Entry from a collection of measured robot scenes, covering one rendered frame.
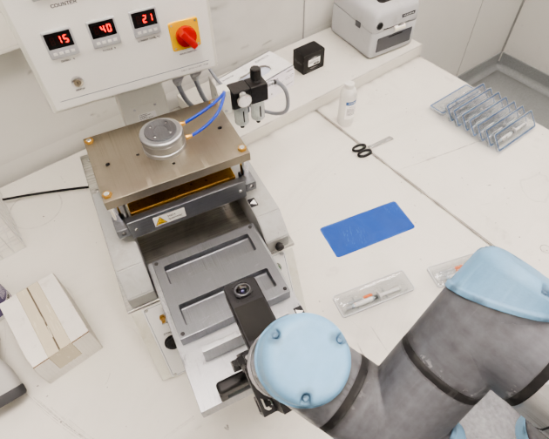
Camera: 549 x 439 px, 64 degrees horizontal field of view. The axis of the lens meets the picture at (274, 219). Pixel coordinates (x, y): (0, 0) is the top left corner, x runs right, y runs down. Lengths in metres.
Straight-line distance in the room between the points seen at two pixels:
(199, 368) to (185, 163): 0.35
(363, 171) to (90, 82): 0.76
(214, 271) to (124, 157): 0.27
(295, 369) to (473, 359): 0.13
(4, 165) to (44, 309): 0.55
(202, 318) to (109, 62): 0.49
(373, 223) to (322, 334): 0.83
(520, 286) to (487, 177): 1.04
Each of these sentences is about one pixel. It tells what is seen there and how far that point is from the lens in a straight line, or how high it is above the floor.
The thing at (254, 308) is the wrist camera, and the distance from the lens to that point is 0.57.
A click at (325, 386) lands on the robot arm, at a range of 0.37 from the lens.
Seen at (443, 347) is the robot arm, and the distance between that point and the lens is 0.37.
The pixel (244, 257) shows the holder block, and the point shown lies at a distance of 0.81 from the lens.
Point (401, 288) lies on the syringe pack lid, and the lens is 1.06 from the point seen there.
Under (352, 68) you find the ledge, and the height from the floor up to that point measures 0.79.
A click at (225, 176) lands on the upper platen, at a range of 0.85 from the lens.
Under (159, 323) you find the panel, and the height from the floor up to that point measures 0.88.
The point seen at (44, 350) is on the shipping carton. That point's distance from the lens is 1.01.
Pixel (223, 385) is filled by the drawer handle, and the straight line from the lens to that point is 0.70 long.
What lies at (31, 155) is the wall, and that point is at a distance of 1.47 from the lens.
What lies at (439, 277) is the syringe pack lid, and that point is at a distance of 1.10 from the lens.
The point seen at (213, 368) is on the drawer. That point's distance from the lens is 0.75.
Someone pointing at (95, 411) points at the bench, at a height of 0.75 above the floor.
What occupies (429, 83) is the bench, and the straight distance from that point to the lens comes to 1.68.
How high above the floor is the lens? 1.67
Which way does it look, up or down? 52 degrees down
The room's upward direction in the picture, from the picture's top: 2 degrees counter-clockwise
